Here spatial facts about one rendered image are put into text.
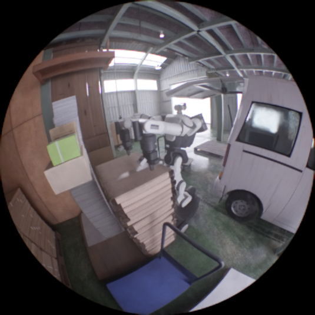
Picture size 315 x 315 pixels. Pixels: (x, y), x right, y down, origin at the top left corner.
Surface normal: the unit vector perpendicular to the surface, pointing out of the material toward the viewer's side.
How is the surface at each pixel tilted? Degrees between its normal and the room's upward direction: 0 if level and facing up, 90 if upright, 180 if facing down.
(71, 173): 91
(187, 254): 0
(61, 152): 90
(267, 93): 85
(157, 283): 0
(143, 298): 0
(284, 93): 85
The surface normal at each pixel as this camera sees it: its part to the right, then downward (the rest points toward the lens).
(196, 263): -0.10, -0.91
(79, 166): 0.61, 0.28
